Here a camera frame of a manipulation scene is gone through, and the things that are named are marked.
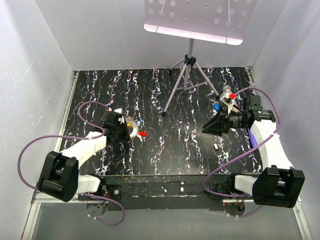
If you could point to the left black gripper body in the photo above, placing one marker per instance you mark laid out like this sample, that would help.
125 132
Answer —
122 135

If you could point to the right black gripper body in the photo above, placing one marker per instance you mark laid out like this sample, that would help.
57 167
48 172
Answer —
233 120

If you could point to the large toothed keyring disc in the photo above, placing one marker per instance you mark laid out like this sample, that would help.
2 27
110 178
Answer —
134 128

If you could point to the white black key fob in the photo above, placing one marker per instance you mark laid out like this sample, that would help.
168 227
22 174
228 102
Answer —
215 145

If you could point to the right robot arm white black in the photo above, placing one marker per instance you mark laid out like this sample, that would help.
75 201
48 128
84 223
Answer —
279 184

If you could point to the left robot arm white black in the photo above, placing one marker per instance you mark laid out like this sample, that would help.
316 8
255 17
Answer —
60 176

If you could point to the glitter toy microphone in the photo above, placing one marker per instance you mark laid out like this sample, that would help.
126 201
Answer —
226 88

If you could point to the lilac music stand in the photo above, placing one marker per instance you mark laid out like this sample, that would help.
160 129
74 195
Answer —
217 21

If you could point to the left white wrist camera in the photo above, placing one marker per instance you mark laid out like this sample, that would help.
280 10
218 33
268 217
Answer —
115 116

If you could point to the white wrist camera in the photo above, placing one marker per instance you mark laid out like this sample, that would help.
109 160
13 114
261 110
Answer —
228 99
115 116

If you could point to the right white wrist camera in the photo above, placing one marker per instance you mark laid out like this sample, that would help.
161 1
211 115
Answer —
228 99

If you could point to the black front rail base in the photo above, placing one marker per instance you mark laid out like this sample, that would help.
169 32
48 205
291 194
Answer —
171 192

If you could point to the aluminium frame rail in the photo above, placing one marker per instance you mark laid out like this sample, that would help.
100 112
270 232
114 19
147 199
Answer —
85 219

